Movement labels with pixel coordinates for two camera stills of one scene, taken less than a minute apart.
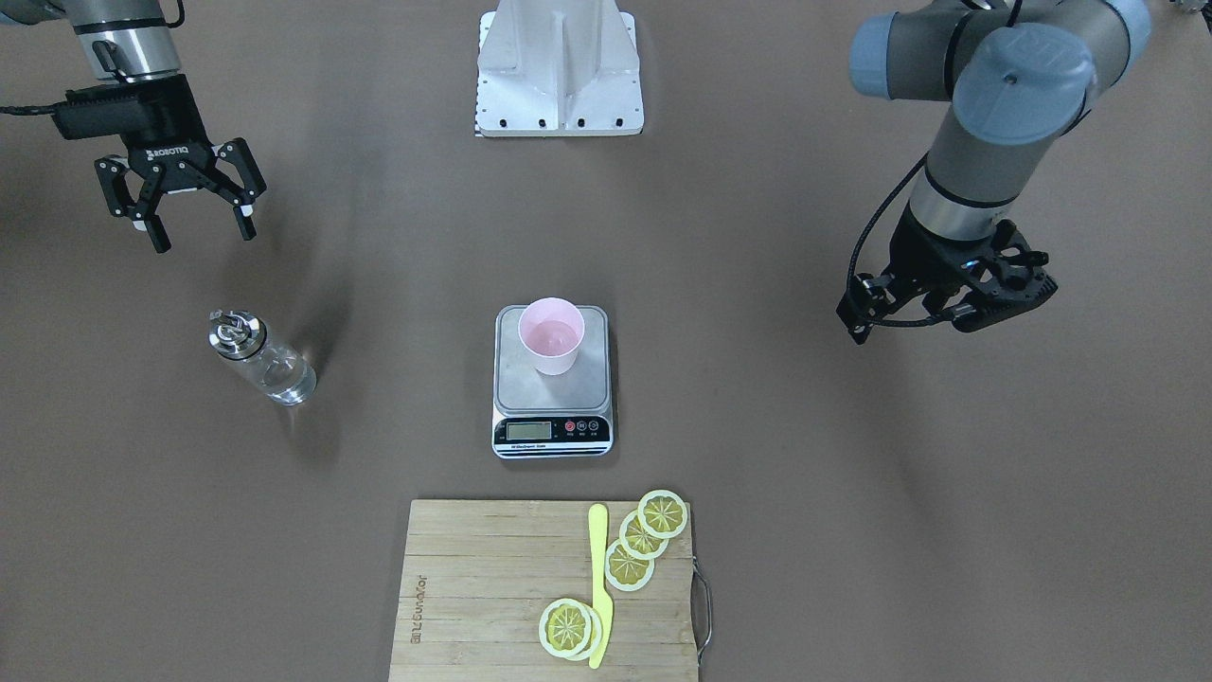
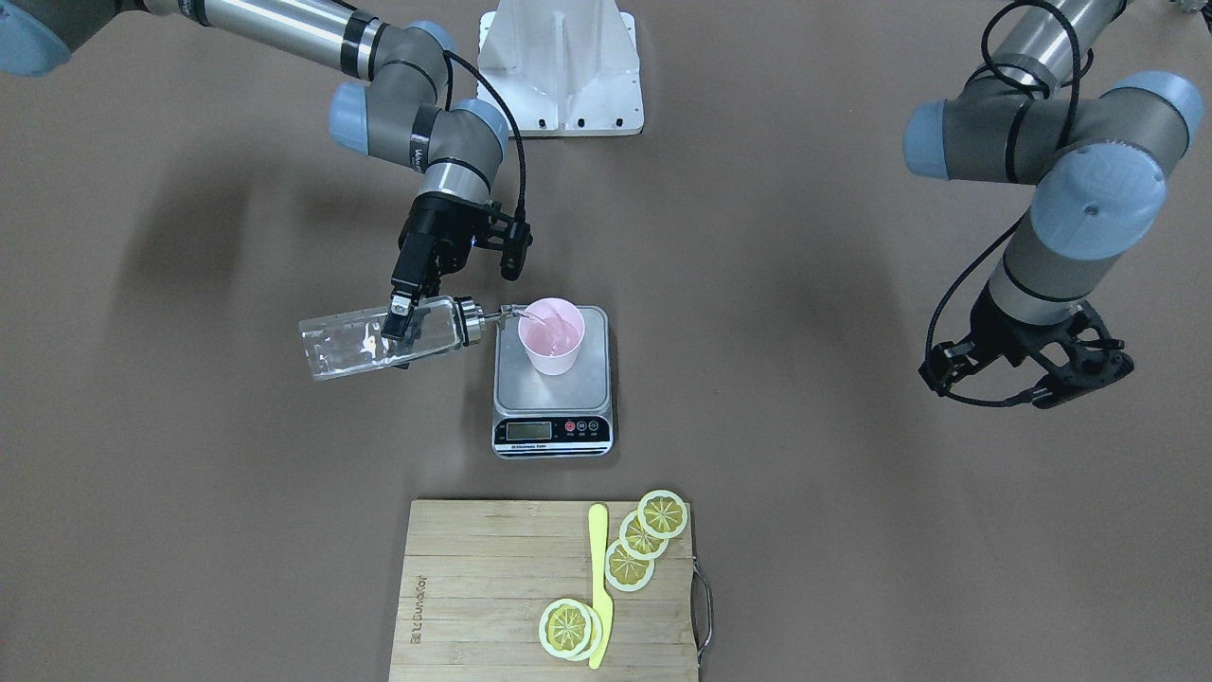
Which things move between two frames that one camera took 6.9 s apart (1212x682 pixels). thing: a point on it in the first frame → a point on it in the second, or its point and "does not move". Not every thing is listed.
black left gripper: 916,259 → 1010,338
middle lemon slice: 638,541 does not move
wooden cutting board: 476,576 does not move
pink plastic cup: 551,330 does not move
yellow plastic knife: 602,620 does not move
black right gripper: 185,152 → 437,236
